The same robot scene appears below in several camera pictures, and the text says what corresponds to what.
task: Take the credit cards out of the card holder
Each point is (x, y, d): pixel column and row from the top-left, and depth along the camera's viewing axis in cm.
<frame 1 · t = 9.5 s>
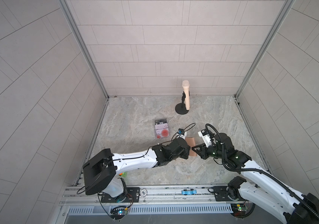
left hand: (191, 148, 78), fingers open
right hand: (192, 149, 76), fingers closed
beige microphone: (186, 84, 90), point 27 cm above the table
clear plastic package box: (162, 128, 94), point 5 cm above the table

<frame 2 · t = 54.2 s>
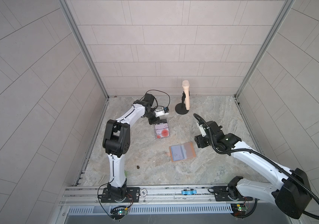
left hand: (159, 117, 96), fingers closed
right hand: (198, 137, 82), fingers open
the named things where they were.

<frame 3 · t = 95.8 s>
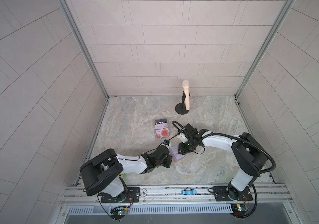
left hand: (173, 158, 86), fingers closed
right hand: (179, 152, 87), fingers open
the named things where they were.

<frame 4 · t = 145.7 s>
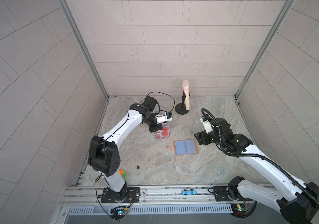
left hand: (162, 124, 83), fingers closed
right hand: (198, 133, 77), fingers open
the named things where they were.

